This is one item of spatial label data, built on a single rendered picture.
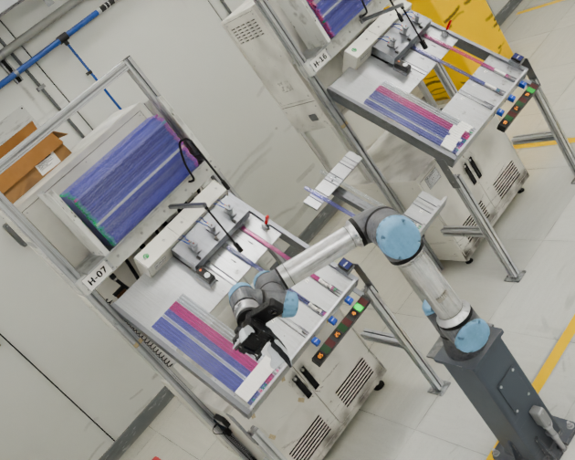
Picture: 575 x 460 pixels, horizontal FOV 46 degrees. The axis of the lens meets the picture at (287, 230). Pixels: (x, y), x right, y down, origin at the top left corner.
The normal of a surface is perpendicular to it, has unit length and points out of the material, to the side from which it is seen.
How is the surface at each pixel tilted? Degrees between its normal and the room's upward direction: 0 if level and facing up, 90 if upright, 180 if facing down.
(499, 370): 90
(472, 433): 0
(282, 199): 90
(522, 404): 90
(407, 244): 82
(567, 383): 0
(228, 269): 44
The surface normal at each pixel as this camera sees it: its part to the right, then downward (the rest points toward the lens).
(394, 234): 0.17, 0.20
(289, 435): 0.55, 0.01
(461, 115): -0.01, -0.51
